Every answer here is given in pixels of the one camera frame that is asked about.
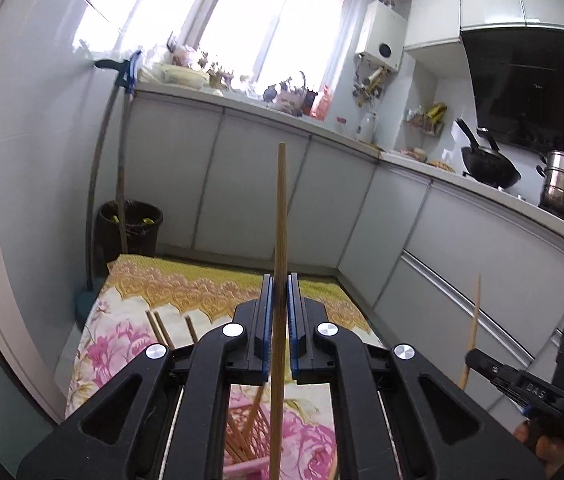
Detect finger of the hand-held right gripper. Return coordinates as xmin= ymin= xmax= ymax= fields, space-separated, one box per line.
xmin=464 ymin=348 xmax=528 ymax=397

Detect row of small bottles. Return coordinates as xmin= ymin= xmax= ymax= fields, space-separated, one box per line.
xmin=197 ymin=52 xmax=235 ymax=88

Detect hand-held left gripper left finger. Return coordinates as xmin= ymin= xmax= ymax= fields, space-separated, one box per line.
xmin=16 ymin=274 xmax=275 ymax=480

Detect teal mop head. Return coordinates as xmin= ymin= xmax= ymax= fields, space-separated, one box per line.
xmin=72 ymin=285 xmax=97 ymax=331

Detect white plastic bag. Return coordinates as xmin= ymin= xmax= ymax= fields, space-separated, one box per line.
xmin=139 ymin=45 xmax=173 ymax=83

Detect white basin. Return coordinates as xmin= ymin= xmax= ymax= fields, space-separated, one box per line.
xmin=162 ymin=63 xmax=211 ymax=90

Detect white water heater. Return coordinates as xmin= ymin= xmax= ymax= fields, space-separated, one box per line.
xmin=355 ymin=0 xmax=409 ymax=72

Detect person's right hand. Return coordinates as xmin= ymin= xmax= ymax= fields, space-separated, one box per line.
xmin=512 ymin=420 xmax=564 ymax=480

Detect orange detergent bottle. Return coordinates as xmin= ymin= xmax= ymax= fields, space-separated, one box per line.
xmin=310 ymin=85 xmax=333 ymax=119

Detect kitchen window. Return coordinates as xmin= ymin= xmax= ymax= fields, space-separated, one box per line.
xmin=79 ymin=0 xmax=363 ymax=93

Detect long wooden chopstick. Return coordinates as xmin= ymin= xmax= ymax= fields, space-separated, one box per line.
xmin=458 ymin=274 xmax=482 ymax=390
xmin=239 ymin=385 xmax=266 ymax=461
xmin=225 ymin=410 xmax=250 ymax=463
xmin=268 ymin=143 xmax=290 ymax=480

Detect white kitchen base cabinets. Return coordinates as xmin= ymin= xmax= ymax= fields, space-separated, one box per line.
xmin=122 ymin=82 xmax=564 ymax=411

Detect food plates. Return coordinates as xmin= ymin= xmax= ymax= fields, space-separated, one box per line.
xmin=402 ymin=146 xmax=455 ymax=171

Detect black range hood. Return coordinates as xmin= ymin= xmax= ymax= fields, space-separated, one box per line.
xmin=460 ymin=25 xmax=564 ymax=158

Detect pink lattice utensil holder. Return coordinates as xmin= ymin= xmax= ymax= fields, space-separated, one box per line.
xmin=224 ymin=400 xmax=283 ymax=480

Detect white kettle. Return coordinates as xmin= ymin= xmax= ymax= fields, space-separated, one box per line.
xmin=355 ymin=111 xmax=379 ymax=144

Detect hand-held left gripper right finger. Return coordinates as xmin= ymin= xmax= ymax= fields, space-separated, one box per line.
xmin=287 ymin=272 xmax=545 ymax=480

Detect yellow packets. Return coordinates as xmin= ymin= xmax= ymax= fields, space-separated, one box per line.
xmin=407 ymin=102 xmax=448 ymax=136

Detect basket with handle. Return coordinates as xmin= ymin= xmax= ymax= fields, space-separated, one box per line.
xmin=282 ymin=71 xmax=317 ymax=113

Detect black trash bin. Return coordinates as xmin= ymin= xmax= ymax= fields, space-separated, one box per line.
xmin=94 ymin=200 xmax=164 ymax=266

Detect blue wall clip holder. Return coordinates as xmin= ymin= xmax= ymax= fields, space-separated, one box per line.
xmin=94 ymin=51 xmax=137 ymax=96

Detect black wok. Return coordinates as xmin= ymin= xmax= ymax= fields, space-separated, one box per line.
xmin=454 ymin=118 xmax=522 ymax=190

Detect floral tablecloth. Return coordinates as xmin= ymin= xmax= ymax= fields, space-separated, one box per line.
xmin=64 ymin=254 xmax=387 ymax=480

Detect pile of wooden chopsticks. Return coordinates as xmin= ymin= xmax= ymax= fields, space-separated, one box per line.
xmin=145 ymin=310 xmax=199 ymax=350

